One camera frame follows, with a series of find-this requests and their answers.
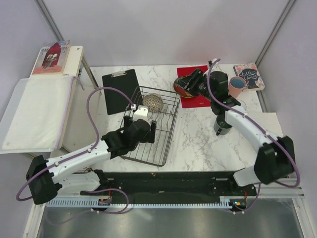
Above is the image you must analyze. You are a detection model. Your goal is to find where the pink plastic cup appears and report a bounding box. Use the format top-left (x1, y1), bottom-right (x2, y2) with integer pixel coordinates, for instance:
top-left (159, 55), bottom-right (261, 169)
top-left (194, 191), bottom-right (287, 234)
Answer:
top-left (228, 76), bottom-right (247, 99)

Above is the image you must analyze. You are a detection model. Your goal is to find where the grey wire dish rack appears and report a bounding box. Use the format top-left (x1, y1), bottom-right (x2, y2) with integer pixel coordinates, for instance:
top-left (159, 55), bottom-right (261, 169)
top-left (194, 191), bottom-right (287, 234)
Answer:
top-left (122, 86), bottom-right (180, 167)

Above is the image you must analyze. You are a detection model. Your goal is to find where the light blue cable duct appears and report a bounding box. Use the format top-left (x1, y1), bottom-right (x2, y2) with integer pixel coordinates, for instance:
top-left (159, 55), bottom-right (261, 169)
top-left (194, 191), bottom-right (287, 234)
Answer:
top-left (46, 196), bottom-right (248, 208)

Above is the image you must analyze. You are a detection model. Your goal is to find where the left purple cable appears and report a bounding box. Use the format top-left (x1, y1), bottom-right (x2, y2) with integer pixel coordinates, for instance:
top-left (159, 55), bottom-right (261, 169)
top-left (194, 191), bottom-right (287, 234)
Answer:
top-left (15, 86), bottom-right (137, 226)

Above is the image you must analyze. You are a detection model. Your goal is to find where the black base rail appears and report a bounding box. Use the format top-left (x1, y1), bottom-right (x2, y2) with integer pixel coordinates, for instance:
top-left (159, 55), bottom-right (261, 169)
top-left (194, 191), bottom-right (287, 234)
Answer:
top-left (94, 170), bottom-right (257, 205)

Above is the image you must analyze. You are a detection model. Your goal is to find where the dark brown floral plate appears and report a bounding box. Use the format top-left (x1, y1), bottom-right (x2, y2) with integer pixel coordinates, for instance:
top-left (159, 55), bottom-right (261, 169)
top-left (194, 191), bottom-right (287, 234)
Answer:
top-left (173, 75), bottom-right (194, 98)

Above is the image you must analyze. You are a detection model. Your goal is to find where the clear drinking glass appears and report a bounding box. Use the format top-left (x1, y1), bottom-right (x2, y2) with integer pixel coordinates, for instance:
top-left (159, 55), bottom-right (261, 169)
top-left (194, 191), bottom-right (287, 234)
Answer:
top-left (236, 99), bottom-right (247, 110)

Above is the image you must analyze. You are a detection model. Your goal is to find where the white spiral notebook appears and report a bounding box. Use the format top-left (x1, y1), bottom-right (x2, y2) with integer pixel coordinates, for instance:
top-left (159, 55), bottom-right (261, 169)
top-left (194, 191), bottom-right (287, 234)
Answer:
top-left (254, 113), bottom-right (283, 137)

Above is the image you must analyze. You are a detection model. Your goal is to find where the red folder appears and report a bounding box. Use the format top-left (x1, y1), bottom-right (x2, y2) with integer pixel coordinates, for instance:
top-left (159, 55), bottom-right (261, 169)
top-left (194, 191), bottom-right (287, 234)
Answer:
top-left (174, 65), bottom-right (211, 109)

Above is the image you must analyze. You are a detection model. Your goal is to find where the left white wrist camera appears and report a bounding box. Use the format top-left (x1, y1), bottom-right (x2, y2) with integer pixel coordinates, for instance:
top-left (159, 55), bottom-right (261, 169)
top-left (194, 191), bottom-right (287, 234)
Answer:
top-left (131, 104), bottom-right (149, 121)

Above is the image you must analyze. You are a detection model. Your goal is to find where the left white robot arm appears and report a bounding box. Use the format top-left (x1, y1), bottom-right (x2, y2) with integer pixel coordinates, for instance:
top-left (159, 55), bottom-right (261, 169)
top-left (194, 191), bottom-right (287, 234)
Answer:
top-left (26, 116), bottom-right (157, 205)

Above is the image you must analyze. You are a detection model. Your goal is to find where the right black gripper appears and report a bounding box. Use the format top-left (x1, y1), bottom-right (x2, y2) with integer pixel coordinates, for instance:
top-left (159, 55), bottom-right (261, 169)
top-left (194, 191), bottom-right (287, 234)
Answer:
top-left (175, 68), bottom-right (216, 102)

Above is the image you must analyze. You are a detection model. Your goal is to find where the Little Women book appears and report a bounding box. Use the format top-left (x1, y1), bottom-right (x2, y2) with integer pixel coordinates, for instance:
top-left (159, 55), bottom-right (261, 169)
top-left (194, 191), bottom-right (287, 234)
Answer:
top-left (233, 62), bottom-right (265, 91)

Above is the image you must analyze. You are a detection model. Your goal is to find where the patterned ceramic bowl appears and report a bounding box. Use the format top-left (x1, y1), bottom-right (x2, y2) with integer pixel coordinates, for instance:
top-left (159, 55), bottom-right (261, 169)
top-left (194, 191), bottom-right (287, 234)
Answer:
top-left (142, 94), bottom-right (163, 113)

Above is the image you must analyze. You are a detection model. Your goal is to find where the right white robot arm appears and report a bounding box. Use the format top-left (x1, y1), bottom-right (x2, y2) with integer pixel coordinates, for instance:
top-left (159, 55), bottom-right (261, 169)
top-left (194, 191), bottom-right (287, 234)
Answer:
top-left (179, 68), bottom-right (300, 195)

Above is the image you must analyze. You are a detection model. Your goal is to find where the red cover book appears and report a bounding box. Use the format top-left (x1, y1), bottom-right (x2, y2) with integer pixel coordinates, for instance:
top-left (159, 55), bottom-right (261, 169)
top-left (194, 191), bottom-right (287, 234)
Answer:
top-left (31, 40), bottom-right (71, 76)

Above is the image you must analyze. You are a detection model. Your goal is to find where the grey ceramic mug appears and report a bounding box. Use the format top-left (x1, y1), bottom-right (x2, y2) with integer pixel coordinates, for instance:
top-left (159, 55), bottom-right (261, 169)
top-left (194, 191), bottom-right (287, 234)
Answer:
top-left (213, 115), bottom-right (232, 136)

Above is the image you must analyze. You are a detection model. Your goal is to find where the black clipboard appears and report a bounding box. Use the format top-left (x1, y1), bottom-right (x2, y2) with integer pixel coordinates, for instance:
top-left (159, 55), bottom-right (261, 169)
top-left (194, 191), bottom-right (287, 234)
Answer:
top-left (102, 69), bottom-right (140, 115)

